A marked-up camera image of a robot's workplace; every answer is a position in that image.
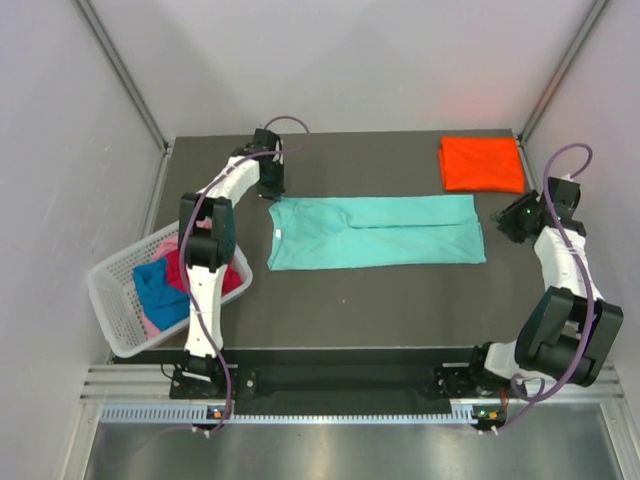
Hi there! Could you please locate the white plastic laundry basket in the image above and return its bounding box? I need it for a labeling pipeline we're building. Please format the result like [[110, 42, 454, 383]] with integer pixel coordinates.
[[86, 222, 254, 359]]

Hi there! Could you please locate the left aluminium corner post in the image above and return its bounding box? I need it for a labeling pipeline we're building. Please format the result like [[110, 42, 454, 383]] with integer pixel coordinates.
[[71, 0, 169, 153]]

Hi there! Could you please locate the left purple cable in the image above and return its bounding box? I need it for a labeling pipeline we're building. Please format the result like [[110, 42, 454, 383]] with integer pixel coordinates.
[[177, 115, 311, 437]]

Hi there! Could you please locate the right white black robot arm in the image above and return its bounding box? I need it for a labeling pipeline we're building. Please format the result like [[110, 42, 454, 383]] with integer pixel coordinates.
[[466, 177, 623, 396]]

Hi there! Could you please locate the aluminium corner post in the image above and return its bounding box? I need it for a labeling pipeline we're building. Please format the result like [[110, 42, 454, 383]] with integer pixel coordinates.
[[517, 0, 613, 145], [71, 0, 169, 153]]

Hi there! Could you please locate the folded orange t-shirt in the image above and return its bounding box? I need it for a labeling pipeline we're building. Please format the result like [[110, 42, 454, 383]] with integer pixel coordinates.
[[438, 136, 526, 194]]

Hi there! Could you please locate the magenta t-shirt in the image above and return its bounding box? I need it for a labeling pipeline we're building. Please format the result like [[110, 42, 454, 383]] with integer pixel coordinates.
[[165, 249, 243, 295]]

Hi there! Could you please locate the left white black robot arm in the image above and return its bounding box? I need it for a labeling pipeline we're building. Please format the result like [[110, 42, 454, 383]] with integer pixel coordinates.
[[178, 129, 285, 397]]

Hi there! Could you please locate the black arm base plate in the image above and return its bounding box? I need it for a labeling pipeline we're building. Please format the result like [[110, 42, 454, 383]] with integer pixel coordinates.
[[169, 345, 510, 403]]

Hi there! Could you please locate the slotted grey cable duct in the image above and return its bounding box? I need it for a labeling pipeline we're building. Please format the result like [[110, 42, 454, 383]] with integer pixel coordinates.
[[100, 403, 501, 426]]

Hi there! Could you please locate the teal t-shirt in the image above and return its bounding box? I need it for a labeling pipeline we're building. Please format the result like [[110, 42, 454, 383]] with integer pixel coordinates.
[[267, 194, 487, 271]]

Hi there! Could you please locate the aluminium front rail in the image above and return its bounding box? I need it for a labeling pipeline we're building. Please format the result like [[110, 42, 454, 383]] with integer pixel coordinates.
[[80, 362, 626, 403]]

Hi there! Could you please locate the blue t-shirt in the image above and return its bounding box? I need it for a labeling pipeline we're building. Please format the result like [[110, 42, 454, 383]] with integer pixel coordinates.
[[132, 258, 190, 331]]

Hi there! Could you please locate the right aluminium corner post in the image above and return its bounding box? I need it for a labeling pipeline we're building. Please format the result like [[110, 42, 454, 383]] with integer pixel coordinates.
[[517, 0, 613, 145]]

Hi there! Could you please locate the pink t-shirt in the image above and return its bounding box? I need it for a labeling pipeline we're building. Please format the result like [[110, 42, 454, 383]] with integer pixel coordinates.
[[142, 214, 214, 337]]

